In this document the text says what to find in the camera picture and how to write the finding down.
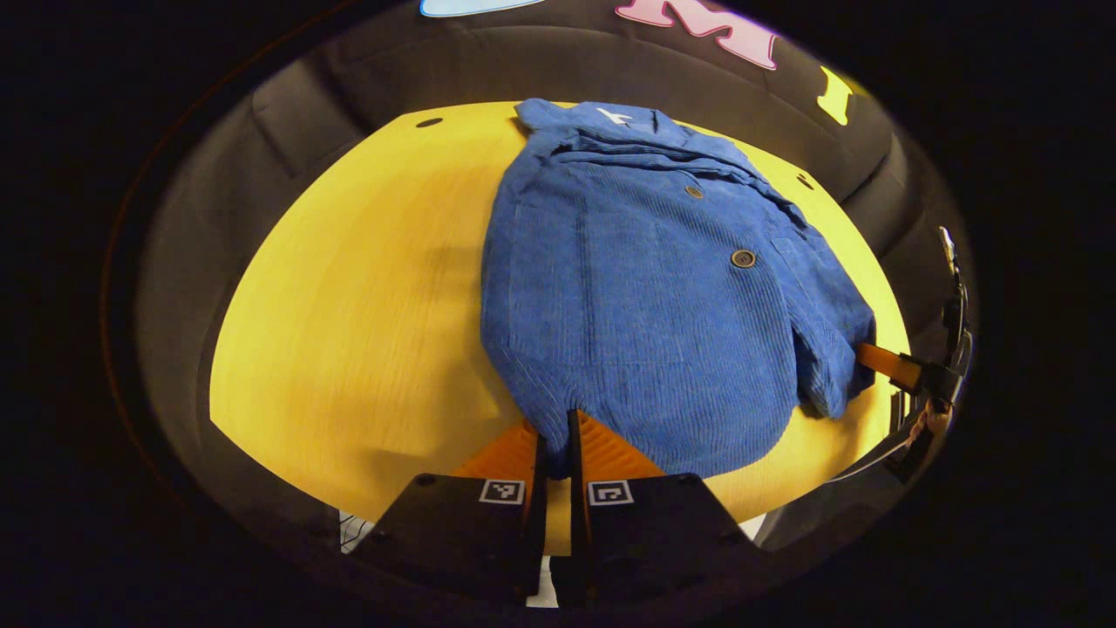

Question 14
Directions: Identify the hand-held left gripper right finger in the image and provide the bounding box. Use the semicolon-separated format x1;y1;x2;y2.
567;408;770;609

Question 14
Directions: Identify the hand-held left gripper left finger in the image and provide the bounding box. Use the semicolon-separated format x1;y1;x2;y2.
349;419;549;604

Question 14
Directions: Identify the blue corduroy jacket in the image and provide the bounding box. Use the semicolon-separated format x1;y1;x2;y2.
480;98;878;480

